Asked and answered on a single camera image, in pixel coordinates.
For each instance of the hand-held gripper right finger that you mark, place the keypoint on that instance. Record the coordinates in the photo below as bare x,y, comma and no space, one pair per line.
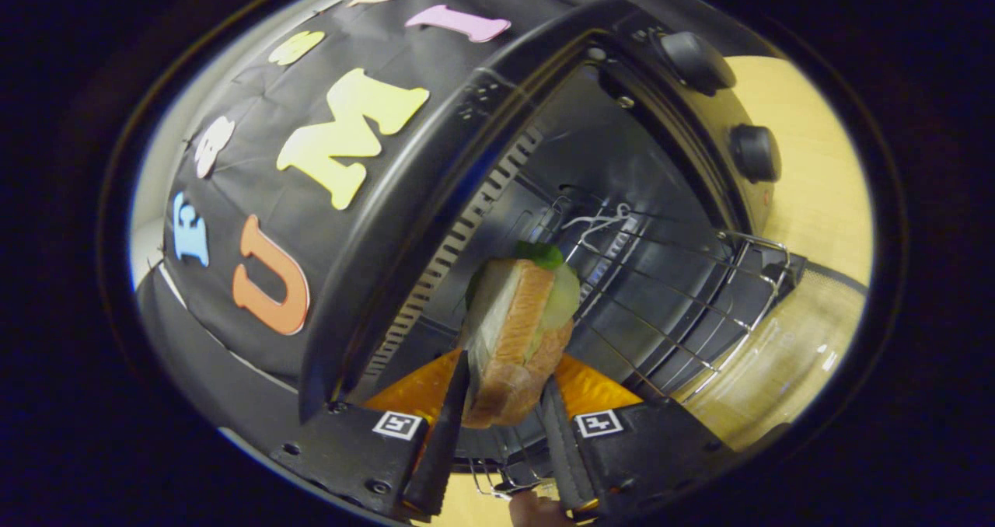
561,449

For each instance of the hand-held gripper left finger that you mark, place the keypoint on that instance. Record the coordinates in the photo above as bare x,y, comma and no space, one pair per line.
449,434

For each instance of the sandwich with lettuce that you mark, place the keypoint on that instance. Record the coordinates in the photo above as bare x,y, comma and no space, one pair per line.
517,333

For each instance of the black toaster oven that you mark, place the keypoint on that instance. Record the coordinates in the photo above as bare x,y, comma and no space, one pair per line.
404,200

